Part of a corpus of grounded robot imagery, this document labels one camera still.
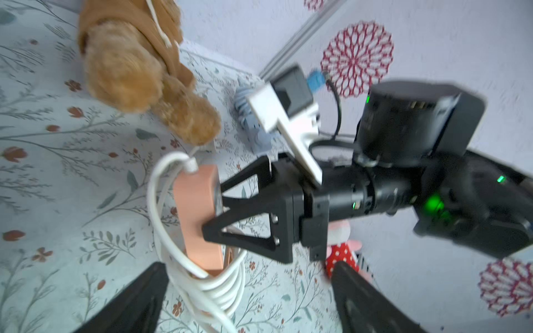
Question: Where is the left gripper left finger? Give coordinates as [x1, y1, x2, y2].
[75, 262, 169, 333]

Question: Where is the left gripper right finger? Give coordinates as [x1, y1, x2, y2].
[331, 262, 424, 333]

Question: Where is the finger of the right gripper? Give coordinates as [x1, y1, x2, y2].
[221, 155, 275, 200]
[201, 199, 296, 265]

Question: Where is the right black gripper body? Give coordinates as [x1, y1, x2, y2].
[269, 155, 416, 262]

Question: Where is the pink power strip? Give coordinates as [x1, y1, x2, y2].
[173, 165, 224, 276]

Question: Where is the white power strip cord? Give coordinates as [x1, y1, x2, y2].
[146, 151, 247, 333]

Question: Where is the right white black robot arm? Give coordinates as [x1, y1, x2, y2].
[202, 80, 532, 264]

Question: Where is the pink red dotted plush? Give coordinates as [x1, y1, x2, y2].
[324, 220, 373, 282]

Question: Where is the brown teddy bear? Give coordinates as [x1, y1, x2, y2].
[78, 0, 222, 146]

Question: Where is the blue power strip with cord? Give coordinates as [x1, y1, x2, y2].
[234, 82, 273, 155]

